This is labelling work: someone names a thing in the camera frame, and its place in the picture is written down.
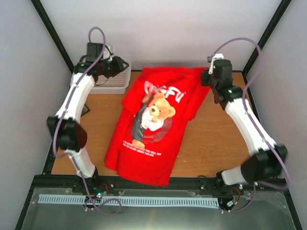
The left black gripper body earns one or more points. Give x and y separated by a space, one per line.
110 70

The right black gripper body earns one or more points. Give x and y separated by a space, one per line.
204 82

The black brooch box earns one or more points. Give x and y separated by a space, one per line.
85 110

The red kungfu bear t-shirt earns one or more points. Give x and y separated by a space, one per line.
151 126

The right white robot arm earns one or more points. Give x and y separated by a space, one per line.
266 156

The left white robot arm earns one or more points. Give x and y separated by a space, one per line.
69 138

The white plastic basket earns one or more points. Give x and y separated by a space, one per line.
112 84

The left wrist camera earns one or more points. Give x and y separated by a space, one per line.
108 53

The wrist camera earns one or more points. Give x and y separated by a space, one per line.
108 53
212 59

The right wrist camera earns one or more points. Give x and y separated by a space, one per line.
212 59

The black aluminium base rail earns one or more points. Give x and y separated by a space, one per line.
114 184

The light blue cable duct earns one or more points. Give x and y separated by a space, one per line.
132 201

